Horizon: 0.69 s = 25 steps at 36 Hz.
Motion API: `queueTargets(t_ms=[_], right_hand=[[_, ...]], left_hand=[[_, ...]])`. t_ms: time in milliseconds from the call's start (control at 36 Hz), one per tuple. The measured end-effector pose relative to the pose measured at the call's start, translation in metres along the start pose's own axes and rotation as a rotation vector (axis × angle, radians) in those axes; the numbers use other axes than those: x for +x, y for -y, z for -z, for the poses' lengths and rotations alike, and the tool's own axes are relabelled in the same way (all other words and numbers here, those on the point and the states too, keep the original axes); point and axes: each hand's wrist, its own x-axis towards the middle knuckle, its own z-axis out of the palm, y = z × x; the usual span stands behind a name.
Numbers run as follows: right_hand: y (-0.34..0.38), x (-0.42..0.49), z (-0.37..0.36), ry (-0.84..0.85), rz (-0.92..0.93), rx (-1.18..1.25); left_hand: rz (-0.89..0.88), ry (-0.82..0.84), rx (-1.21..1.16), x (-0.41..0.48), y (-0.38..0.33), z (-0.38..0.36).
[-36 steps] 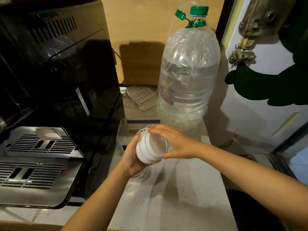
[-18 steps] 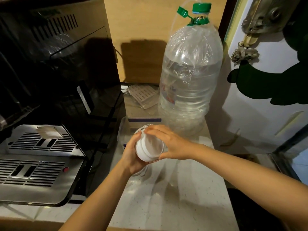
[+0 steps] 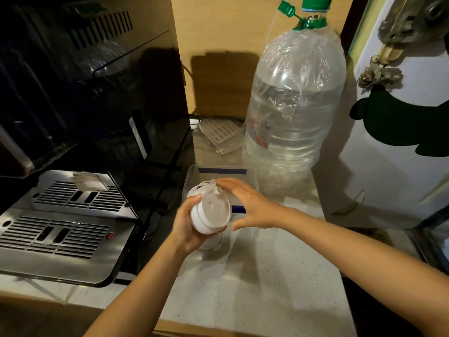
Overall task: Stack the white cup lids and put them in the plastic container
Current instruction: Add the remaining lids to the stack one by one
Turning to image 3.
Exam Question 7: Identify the person's right hand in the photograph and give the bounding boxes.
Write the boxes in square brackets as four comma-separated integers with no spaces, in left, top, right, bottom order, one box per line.
[216,177,294,232]

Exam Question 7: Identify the person's left hand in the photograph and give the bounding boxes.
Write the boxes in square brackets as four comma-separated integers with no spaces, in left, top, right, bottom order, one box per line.
[168,194,228,256]

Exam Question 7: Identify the white cup lid with tab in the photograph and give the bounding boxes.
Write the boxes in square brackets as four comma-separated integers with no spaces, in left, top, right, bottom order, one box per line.
[200,179,233,233]

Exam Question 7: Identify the clear plastic box blue clips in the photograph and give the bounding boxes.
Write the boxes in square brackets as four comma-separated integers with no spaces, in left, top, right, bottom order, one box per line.
[181,164,260,215]

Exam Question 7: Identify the person's left forearm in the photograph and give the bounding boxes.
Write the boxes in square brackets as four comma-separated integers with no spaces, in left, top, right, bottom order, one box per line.
[82,238,192,337]

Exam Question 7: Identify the person's right forearm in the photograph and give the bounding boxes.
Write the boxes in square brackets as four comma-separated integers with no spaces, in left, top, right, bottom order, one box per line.
[280,208,449,337]

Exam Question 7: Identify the large clear water bottle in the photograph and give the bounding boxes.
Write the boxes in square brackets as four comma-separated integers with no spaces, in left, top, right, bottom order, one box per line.
[242,0,347,200]

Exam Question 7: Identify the white paper scrap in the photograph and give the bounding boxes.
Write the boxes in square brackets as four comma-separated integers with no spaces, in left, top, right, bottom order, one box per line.
[72,173,109,192]

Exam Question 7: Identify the large silver drip tray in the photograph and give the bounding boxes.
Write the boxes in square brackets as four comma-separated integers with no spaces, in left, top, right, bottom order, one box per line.
[0,206,141,288]

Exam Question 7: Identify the white door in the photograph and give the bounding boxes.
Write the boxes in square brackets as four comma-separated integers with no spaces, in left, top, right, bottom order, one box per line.
[338,0,449,230]

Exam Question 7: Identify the black coffee machine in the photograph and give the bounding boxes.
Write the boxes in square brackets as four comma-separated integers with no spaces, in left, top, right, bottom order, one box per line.
[0,0,196,288]

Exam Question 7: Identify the black round bin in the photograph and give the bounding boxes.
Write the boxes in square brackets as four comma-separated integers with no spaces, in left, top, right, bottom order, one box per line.
[342,273,425,337]

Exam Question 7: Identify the beige hanging hook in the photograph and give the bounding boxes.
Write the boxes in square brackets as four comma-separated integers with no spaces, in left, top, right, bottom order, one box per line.
[378,44,404,66]

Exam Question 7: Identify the green bottle cap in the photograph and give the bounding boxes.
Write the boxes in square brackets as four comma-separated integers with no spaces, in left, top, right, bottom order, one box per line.
[277,0,333,31]

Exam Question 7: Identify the grey metal door latch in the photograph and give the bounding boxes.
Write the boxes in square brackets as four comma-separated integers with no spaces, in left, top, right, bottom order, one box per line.
[377,0,449,44]

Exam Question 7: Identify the dark metal door frame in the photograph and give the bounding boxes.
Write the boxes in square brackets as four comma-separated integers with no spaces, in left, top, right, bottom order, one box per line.
[406,205,449,274]

